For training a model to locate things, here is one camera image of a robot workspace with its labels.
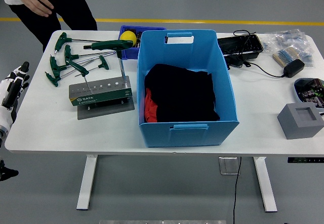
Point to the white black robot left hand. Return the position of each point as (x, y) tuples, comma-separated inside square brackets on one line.
[(7, 92)]

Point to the green silver SATA tool stand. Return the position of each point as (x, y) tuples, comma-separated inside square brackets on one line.
[(101, 98)]

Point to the large light blue folding box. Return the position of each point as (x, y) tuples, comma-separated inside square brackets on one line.
[(187, 135)]

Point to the person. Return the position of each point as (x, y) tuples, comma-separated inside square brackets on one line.
[(71, 6)]

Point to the yellow ball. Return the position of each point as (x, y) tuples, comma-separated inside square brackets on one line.
[(127, 37)]

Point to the small dark blue bin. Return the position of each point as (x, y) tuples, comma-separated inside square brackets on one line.
[(126, 55)]

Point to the dark brown small parts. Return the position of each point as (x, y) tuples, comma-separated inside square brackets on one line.
[(138, 35)]

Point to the white table leg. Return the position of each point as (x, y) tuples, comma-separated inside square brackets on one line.
[(265, 183), (87, 183)]

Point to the red cloth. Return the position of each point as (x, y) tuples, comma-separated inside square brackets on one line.
[(150, 107)]

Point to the black cloth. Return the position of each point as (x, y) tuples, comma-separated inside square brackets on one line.
[(182, 92)]

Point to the black rectangular tray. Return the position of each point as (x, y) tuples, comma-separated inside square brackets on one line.
[(238, 44)]

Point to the metal floor plate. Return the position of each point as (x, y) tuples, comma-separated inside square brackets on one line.
[(227, 167)]

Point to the taped resistor strip bundle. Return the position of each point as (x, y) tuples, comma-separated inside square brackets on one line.
[(284, 55)]

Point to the clear bags of blue resistors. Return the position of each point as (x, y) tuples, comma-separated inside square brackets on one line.
[(293, 38)]

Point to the light blue shallow tray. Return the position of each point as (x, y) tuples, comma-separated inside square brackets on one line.
[(296, 90)]

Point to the grey block with square recess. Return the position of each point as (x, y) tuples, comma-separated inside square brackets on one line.
[(296, 128)]

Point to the mixed electronic parts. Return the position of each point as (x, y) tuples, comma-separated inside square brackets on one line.
[(311, 92)]

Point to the black table control panel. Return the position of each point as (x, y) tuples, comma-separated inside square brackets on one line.
[(303, 159)]

